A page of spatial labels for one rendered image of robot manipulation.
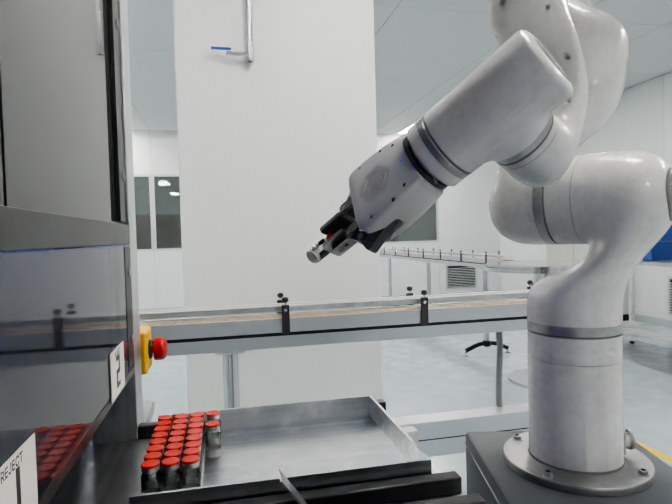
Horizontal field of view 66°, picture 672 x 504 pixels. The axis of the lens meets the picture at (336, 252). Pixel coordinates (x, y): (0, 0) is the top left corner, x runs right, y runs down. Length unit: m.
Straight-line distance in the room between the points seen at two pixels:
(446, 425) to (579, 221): 1.27
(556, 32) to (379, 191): 0.26
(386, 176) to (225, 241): 1.64
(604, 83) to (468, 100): 0.30
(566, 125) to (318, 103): 1.77
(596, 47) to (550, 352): 0.42
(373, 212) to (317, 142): 1.70
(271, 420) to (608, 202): 0.58
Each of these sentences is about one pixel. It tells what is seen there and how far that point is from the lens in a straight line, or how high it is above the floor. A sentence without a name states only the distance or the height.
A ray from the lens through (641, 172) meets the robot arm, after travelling 0.71.
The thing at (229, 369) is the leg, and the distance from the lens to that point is 1.68.
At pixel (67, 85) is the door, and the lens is 0.61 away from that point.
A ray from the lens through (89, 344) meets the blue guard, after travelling 0.60.
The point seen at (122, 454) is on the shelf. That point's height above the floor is 0.88.
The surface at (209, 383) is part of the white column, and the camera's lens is 2.29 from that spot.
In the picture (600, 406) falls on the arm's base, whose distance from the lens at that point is 0.76.
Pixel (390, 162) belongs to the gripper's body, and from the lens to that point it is 0.61.
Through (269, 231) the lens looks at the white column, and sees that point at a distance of 2.22.
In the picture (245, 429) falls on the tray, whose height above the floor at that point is 0.88.
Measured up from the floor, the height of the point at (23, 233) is 1.19.
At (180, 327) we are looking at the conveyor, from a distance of 1.62.
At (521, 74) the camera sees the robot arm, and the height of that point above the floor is 1.33.
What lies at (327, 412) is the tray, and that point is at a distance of 0.89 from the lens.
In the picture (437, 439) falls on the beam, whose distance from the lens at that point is 1.89.
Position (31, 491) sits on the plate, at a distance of 0.45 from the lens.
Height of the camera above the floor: 1.18
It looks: 2 degrees down
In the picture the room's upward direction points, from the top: 2 degrees counter-clockwise
